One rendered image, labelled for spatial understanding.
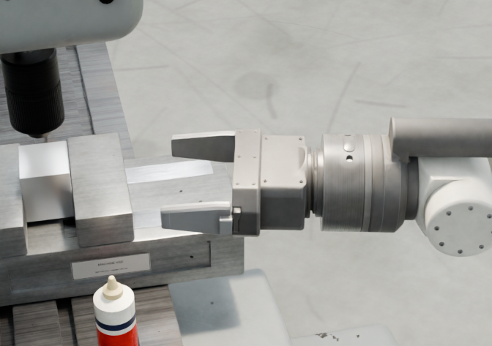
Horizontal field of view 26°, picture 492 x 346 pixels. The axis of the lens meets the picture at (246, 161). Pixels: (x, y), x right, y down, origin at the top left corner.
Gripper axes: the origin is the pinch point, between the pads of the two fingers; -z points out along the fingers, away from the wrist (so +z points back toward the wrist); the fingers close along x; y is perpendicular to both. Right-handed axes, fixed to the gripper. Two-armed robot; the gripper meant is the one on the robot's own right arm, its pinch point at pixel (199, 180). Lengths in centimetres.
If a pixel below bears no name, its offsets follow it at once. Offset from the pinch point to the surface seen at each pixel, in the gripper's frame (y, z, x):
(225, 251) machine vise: 18.7, 1.5, -11.5
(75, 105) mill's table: 23, -21, -45
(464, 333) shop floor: 113, 50, -92
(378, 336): 43, 21, -22
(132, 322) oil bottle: 17.0, -7.0, 1.3
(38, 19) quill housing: -21.7, -10.3, 9.4
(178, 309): 30.6, -4.4, -14.3
